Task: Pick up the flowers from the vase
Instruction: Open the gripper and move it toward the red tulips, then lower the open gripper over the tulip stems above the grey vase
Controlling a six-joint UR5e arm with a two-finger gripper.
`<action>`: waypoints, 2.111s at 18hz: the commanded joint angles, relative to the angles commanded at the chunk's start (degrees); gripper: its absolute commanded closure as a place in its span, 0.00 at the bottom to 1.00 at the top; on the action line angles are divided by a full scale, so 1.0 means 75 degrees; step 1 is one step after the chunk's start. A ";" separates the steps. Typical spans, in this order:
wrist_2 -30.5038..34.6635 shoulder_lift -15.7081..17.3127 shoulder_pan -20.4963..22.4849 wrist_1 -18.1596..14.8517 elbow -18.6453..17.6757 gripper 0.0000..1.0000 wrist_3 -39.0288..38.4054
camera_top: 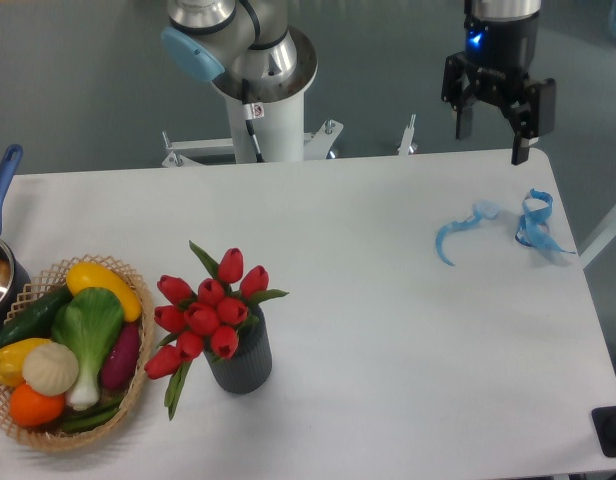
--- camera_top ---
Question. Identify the orange fruit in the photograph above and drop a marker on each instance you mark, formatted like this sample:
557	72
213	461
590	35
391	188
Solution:
28	408

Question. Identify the dark green cucumber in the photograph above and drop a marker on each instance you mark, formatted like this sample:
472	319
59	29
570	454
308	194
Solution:
35	321

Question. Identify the blue ribbon strip left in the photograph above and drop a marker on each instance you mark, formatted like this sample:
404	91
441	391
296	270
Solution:
481	210

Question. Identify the green bean pods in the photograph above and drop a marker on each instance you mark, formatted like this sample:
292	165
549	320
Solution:
91	418

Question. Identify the blue ribbon strip right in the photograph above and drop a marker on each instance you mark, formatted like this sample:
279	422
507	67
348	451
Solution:
533	229

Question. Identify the dark grey ribbed vase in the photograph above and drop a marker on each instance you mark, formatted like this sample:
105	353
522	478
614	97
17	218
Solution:
251	364

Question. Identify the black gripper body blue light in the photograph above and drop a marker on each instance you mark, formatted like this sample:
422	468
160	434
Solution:
499	45

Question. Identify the blue handled saucepan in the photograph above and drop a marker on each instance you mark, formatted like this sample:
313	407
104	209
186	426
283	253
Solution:
13	276

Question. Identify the yellow bell pepper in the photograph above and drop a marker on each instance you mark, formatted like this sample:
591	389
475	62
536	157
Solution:
12	358

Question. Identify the cream steamed bun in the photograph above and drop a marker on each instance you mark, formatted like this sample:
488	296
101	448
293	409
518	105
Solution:
50	369

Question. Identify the yellow squash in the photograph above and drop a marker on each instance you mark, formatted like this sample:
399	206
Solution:
84	275

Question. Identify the purple sweet potato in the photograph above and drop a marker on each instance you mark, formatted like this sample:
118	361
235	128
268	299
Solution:
120	365

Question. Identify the red tulip bouquet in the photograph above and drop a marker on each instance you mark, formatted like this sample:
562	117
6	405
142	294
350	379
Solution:
210	315

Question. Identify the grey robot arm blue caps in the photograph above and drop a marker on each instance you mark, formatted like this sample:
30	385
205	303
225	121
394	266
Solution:
262	67

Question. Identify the black device at edge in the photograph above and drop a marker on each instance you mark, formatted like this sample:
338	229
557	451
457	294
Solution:
604	419

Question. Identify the woven wicker basket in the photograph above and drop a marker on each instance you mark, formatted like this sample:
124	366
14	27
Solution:
54	438

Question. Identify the blue ribbon strip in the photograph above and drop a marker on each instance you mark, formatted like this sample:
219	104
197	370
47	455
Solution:
533	229
481	210

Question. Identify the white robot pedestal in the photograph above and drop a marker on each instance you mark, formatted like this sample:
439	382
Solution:
278	127

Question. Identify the white frame at right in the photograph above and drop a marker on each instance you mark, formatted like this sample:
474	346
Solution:
600	237

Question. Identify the green bok choy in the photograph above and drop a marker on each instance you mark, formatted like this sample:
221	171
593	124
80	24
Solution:
88	326

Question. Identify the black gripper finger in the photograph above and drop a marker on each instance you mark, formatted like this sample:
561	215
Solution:
459	93
530	109

